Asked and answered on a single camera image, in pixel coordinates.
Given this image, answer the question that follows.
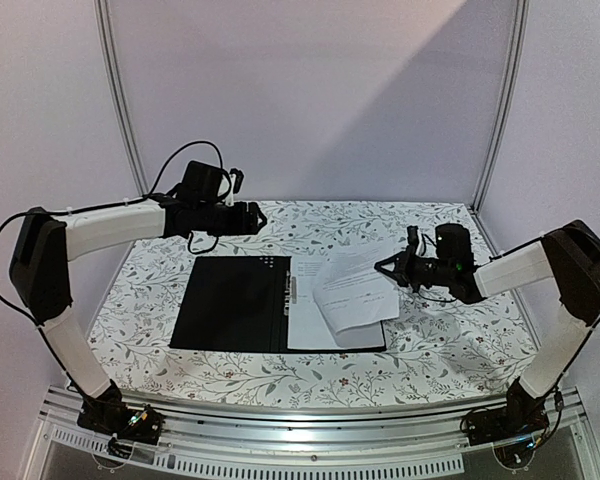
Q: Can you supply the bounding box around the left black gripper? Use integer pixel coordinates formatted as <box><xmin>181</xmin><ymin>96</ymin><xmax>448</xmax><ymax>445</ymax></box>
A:
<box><xmin>197</xmin><ymin>201</ymin><xmax>267</xmax><ymax>237</ymax></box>

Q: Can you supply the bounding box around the floral patterned tablecloth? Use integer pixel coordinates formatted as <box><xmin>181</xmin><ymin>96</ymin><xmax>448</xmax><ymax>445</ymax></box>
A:
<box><xmin>87</xmin><ymin>201</ymin><xmax>536</xmax><ymax>408</ymax></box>

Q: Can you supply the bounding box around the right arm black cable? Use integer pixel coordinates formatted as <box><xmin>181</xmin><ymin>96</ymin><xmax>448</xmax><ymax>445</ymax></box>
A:
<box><xmin>414</xmin><ymin>279</ymin><xmax>600</xmax><ymax>401</ymax></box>

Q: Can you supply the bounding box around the aluminium frame post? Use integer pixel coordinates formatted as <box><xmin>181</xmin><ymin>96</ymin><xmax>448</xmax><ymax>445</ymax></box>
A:
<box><xmin>93</xmin><ymin>0</ymin><xmax>149</xmax><ymax>194</ymax></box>
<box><xmin>470</xmin><ymin>0</ymin><xmax>529</xmax><ymax>215</ymax></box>

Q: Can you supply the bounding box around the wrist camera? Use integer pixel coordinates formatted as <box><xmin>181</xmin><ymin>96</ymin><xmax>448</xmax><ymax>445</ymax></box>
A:
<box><xmin>176</xmin><ymin>160</ymin><xmax>244</xmax><ymax>206</ymax></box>
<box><xmin>406</xmin><ymin>223</ymin><xmax>477</xmax><ymax>275</ymax></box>

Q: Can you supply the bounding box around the silver folder clip mechanism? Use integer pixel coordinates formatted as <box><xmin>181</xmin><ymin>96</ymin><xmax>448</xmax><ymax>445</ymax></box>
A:
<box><xmin>284</xmin><ymin>271</ymin><xmax>298</xmax><ymax>317</ymax></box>

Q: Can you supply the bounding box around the right aluminium frame post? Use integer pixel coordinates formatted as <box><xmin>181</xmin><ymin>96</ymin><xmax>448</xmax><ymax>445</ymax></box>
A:
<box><xmin>470</xmin><ymin>0</ymin><xmax>529</xmax><ymax>215</ymax></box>

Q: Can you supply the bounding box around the white text paper sheet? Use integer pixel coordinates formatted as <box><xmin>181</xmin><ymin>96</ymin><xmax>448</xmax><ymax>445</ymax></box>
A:
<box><xmin>287</xmin><ymin>256</ymin><xmax>386</xmax><ymax>353</ymax></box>

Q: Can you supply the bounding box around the left aluminium frame post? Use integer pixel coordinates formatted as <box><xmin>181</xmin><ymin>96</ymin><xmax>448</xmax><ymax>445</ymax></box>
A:
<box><xmin>93</xmin><ymin>0</ymin><xmax>149</xmax><ymax>194</ymax></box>

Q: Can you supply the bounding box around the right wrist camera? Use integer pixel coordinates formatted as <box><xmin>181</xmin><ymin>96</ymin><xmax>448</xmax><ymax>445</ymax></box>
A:
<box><xmin>406</xmin><ymin>223</ymin><xmax>477</xmax><ymax>275</ymax></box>

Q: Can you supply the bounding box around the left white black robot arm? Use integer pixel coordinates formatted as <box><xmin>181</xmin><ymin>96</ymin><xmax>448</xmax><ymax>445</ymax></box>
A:
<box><xmin>9</xmin><ymin>195</ymin><xmax>267</xmax><ymax>445</ymax></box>

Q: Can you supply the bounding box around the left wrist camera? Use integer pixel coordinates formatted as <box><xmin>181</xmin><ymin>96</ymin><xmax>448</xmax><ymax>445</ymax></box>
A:
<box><xmin>176</xmin><ymin>160</ymin><xmax>244</xmax><ymax>206</ymax></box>

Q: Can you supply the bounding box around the black clip folder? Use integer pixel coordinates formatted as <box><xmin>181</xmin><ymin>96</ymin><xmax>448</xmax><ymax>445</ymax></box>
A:
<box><xmin>168</xmin><ymin>254</ymin><xmax>388</xmax><ymax>354</ymax></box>

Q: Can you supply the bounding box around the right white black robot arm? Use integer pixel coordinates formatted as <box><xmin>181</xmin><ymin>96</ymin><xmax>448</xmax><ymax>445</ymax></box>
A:
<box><xmin>374</xmin><ymin>220</ymin><xmax>600</xmax><ymax>445</ymax></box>

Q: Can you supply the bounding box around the aluminium mounting rail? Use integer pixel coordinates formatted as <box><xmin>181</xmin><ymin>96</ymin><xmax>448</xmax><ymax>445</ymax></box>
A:
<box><xmin>38</xmin><ymin>384</ymin><xmax>587</xmax><ymax>451</ymax></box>

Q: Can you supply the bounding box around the perforated white cable tray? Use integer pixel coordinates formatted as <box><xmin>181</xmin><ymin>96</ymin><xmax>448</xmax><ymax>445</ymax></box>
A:
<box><xmin>40</xmin><ymin>427</ymin><xmax>466</xmax><ymax>479</ymax></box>

